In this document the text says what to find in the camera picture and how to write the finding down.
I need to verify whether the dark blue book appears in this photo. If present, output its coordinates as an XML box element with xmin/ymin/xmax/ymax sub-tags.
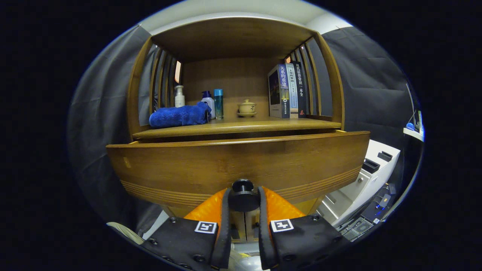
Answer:
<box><xmin>268</xmin><ymin>64</ymin><xmax>290</xmax><ymax>119</ymax></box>

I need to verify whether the black backdrop cloth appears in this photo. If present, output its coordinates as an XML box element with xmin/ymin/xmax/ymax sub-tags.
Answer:
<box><xmin>68</xmin><ymin>24</ymin><xmax>418</xmax><ymax>234</ymax></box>

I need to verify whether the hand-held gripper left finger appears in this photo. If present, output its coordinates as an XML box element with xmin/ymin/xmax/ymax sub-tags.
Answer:
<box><xmin>141</xmin><ymin>187</ymin><xmax>231</xmax><ymax>271</ymax></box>

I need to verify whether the beige lidded ceramic cup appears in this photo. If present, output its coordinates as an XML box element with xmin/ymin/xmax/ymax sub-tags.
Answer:
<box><xmin>237</xmin><ymin>99</ymin><xmax>258</xmax><ymax>117</ymax></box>

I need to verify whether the wooden cabinet with slatted sides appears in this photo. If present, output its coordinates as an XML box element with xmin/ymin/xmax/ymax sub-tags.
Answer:
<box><xmin>126</xmin><ymin>17</ymin><xmax>345</xmax><ymax>241</ymax></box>

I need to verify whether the wooden countertop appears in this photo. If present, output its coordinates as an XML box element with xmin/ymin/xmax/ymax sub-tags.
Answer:
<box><xmin>133</xmin><ymin>115</ymin><xmax>342</xmax><ymax>140</ymax></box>

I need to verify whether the wooden drawer with black knob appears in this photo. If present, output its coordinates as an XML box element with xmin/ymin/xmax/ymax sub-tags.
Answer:
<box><xmin>107</xmin><ymin>130</ymin><xmax>371</xmax><ymax>219</ymax></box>

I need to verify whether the light blue book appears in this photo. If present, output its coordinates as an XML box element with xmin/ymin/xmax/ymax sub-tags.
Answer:
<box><xmin>285</xmin><ymin>63</ymin><xmax>299</xmax><ymax>119</ymax></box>

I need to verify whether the blue towel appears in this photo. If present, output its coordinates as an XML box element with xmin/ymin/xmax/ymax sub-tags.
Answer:
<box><xmin>149</xmin><ymin>102</ymin><xmax>212</xmax><ymax>128</ymax></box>

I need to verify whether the teal slim bottle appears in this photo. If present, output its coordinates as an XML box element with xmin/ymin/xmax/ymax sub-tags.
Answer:
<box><xmin>214</xmin><ymin>89</ymin><xmax>224</xmax><ymax>120</ymax></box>

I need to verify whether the white wall shelf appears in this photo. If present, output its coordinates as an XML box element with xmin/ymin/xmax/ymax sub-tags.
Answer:
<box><xmin>403</xmin><ymin>109</ymin><xmax>425</xmax><ymax>142</ymax></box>

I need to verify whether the black device on floor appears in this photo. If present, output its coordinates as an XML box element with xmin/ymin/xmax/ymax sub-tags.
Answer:
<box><xmin>337</xmin><ymin>183</ymin><xmax>397</xmax><ymax>241</ymax></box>

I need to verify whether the white side cabinet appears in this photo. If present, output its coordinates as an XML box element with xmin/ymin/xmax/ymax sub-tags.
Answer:
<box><xmin>316</xmin><ymin>139</ymin><xmax>401</xmax><ymax>226</ymax></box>

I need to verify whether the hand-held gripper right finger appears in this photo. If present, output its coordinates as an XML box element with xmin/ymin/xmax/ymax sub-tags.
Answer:
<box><xmin>257</xmin><ymin>186</ymin><xmax>351</xmax><ymax>271</ymax></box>

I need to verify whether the white bottle with blue cap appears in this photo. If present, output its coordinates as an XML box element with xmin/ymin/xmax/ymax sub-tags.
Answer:
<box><xmin>201</xmin><ymin>90</ymin><xmax>216</xmax><ymax>120</ymax></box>

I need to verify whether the beige cloth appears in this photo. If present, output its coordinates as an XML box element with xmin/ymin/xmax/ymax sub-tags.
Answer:
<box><xmin>107</xmin><ymin>222</ymin><xmax>145</xmax><ymax>245</ymax></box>

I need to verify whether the black book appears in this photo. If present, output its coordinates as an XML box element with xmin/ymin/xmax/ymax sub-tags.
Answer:
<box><xmin>292</xmin><ymin>61</ymin><xmax>307</xmax><ymax>118</ymax></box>

